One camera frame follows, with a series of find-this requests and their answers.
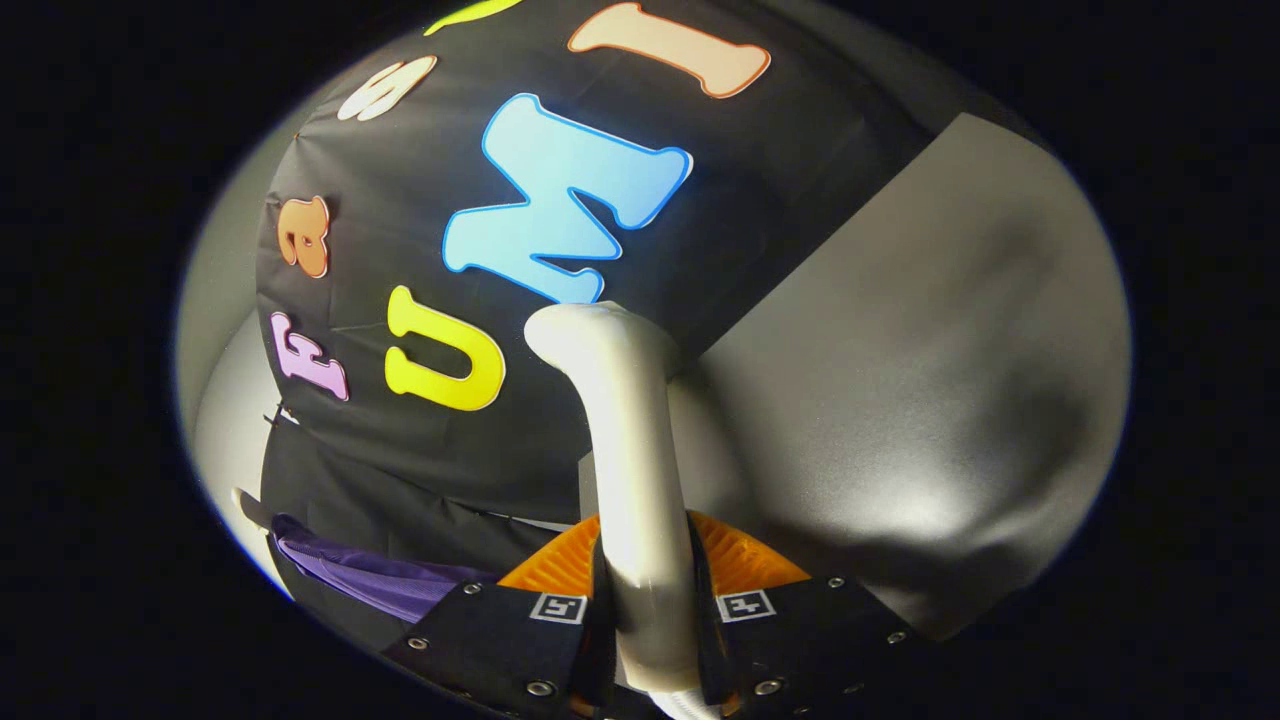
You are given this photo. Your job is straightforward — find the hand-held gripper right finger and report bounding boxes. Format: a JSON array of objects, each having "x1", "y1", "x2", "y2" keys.
[{"x1": 690, "y1": 510, "x2": 916, "y2": 720}]

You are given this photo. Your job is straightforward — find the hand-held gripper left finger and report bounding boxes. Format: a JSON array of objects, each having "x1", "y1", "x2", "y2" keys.
[{"x1": 383, "y1": 513, "x2": 616, "y2": 720}]

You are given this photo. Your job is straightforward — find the purple corduroy jacket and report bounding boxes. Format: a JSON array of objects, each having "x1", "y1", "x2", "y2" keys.
[{"x1": 270, "y1": 513, "x2": 501, "y2": 626}]

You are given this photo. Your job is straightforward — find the grey cabinet with dark top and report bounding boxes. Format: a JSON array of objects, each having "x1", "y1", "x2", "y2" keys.
[{"x1": 578, "y1": 112, "x2": 1133, "y2": 643}]

